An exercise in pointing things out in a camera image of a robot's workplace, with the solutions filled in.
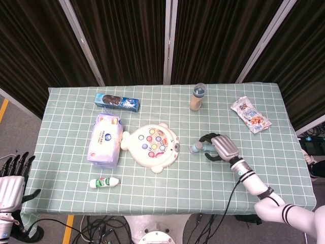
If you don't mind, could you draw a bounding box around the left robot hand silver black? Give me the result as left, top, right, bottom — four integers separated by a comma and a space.
0, 151, 41, 211

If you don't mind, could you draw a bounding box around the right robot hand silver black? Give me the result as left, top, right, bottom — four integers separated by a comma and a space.
199, 132, 240, 163

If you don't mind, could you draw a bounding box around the light blue toy hammer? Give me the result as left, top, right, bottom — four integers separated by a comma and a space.
190, 141, 217, 155

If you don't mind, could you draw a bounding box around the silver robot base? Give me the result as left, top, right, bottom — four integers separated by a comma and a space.
124, 215, 191, 244

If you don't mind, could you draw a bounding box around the white whack-a-mole toy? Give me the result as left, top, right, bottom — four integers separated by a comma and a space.
120, 123, 181, 174

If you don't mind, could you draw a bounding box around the white snack bag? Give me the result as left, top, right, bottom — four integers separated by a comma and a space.
230, 96, 273, 135

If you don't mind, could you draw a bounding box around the beige bottle with blue cap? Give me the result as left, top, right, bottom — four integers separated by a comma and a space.
189, 82, 207, 111

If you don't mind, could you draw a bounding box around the green checked tablecloth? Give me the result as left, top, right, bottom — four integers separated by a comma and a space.
19, 81, 317, 237

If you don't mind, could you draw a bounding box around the black box under table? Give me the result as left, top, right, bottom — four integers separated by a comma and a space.
233, 215, 263, 226

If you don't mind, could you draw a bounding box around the black equipment pile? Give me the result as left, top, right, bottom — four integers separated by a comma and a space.
297, 136, 325, 178

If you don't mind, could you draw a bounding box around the small green-white bottle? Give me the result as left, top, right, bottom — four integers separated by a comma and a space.
89, 177, 120, 190

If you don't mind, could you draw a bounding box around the purple tissue pack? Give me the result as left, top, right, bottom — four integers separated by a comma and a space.
87, 113, 124, 170

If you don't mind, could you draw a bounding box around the blue cookie box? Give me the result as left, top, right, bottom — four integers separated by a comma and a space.
94, 93, 141, 113

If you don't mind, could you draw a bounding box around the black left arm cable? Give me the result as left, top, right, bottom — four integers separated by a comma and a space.
11, 210, 45, 242

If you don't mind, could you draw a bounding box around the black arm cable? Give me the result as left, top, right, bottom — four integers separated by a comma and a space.
224, 179, 242, 216
11, 210, 45, 242

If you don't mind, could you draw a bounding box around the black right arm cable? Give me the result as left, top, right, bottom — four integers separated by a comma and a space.
224, 179, 242, 216

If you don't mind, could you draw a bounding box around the grey partition base rail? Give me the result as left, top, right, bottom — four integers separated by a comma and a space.
296, 121, 325, 136
0, 87, 43, 120

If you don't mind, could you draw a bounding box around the floor cable bundle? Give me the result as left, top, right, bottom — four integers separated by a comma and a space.
71, 215, 134, 244

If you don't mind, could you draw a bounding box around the grey partition post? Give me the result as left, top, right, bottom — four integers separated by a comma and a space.
162, 0, 178, 85
235, 0, 298, 84
58, 0, 106, 87

